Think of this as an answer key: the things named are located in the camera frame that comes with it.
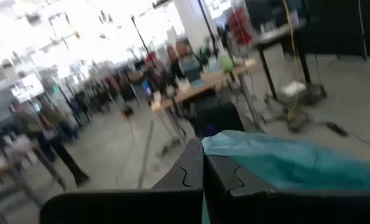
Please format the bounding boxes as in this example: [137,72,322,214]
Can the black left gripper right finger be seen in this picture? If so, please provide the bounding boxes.
[203,155,370,224]

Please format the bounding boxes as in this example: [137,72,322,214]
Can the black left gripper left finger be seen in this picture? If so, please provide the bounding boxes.
[40,139,204,224]

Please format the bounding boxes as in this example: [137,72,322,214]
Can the black computer case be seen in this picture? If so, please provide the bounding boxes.
[194,93,245,139]

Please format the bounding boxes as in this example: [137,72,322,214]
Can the black monitor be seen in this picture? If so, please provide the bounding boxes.
[245,0,304,32]

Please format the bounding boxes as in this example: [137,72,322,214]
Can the grey blue box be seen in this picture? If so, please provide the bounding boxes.
[179,57,202,83]

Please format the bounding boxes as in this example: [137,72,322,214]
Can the black partition screen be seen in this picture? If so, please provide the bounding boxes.
[301,0,370,58]

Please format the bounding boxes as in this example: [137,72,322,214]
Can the black power strip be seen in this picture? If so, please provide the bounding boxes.
[326,121,349,138]

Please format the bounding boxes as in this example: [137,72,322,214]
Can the wooden background table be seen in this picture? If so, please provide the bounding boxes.
[149,57,258,113]

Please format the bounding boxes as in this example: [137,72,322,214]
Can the red background item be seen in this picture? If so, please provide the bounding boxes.
[229,7,254,47]

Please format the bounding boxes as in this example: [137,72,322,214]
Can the yellow cable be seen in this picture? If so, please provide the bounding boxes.
[280,0,301,121]

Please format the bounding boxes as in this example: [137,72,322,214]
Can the black background desk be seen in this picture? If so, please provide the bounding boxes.
[252,21,329,105]

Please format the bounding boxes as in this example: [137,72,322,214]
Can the teal plastic trash bag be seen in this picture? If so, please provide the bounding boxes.
[201,129,370,224]

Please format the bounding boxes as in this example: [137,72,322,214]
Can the person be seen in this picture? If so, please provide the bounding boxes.
[13,93,91,189]
[168,43,186,80]

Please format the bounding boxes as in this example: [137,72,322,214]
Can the green bottle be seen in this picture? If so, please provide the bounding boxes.
[219,53,235,73]

